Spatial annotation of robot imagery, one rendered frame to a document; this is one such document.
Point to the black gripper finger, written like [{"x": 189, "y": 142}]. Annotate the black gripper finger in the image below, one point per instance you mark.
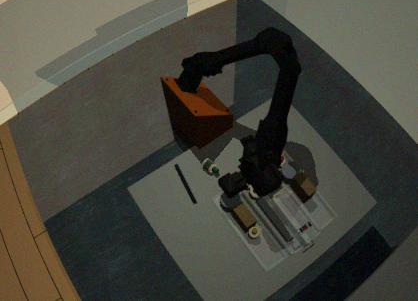
[{"x": 236, "y": 174}]

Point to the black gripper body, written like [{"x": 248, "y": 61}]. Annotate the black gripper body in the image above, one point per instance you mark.
[{"x": 232, "y": 186}]

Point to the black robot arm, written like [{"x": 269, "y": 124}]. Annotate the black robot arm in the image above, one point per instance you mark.
[{"x": 271, "y": 134}]

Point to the green jar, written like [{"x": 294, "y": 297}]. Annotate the green jar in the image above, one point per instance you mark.
[{"x": 210, "y": 166}]

